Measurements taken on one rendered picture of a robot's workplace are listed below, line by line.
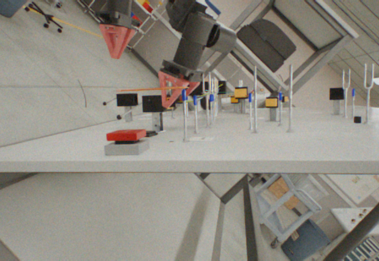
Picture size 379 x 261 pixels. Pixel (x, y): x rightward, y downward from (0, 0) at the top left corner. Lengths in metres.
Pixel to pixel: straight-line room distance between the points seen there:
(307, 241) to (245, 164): 4.77
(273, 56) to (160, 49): 6.99
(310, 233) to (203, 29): 4.66
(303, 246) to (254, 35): 3.97
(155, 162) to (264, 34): 1.39
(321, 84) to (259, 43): 6.89
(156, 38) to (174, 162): 8.27
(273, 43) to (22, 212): 1.42
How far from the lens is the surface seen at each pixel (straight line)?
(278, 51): 1.73
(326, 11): 1.73
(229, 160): 0.41
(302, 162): 0.42
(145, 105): 0.72
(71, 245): 0.72
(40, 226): 0.71
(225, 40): 0.70
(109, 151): 0.48
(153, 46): 8.64
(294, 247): 5.22
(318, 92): 8.55
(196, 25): 0.65
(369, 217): 0.64
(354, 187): 9.23
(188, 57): 0.66
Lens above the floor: 1.26
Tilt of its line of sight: 12 degrees down
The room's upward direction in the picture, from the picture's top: 44 degrees clockwise
